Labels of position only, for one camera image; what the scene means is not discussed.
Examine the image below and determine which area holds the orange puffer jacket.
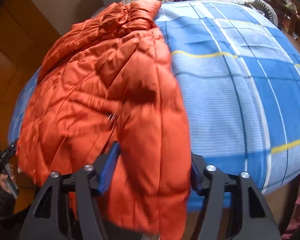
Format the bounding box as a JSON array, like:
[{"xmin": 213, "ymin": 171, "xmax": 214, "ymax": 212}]
[{"xmin": 17, "ymin": 0, "xmax": 191, "ymax": 239}]

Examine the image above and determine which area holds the person's left hand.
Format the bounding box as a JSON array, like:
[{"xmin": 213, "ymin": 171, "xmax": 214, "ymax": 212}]
[{"xmin": 0, "ymin": 166, "xmax": 16, "ymax": 194}]

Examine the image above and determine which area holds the blue plaid bed sheet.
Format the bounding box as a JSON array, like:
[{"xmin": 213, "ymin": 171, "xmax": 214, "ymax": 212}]
[{"xmin": 7, "ymin": 0, "xmax": 300, "ymax": 213}]

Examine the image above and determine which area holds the wooden side table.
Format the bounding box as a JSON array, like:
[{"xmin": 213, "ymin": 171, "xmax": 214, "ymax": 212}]
[{"xmin": 271, "ymin": 0, "xmax": 300, "ymax": 43}]

